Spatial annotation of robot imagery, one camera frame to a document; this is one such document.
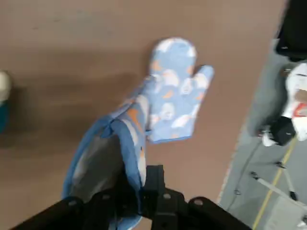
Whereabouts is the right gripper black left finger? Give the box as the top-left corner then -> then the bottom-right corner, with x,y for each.
9,189 -> 142,230

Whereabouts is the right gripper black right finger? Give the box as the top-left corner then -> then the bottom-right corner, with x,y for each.
141,164 -> 252,230

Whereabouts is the blue patterned oven mitt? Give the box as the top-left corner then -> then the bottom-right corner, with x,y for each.
61,74 -> 155,228
145,36 -> 215,144

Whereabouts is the small blue plush doll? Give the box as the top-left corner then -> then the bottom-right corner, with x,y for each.
0,70 -> 13,134

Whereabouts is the silver tripod stand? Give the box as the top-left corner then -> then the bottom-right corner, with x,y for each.
250,161 -> 299,202

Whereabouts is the small black cube box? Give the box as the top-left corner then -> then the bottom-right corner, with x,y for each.
272,115 -> 296,146

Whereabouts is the white red bag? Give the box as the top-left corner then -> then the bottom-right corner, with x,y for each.
284,62 -> 307,142

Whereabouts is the large black case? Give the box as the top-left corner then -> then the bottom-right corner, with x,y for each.
274,0 -> 307,62

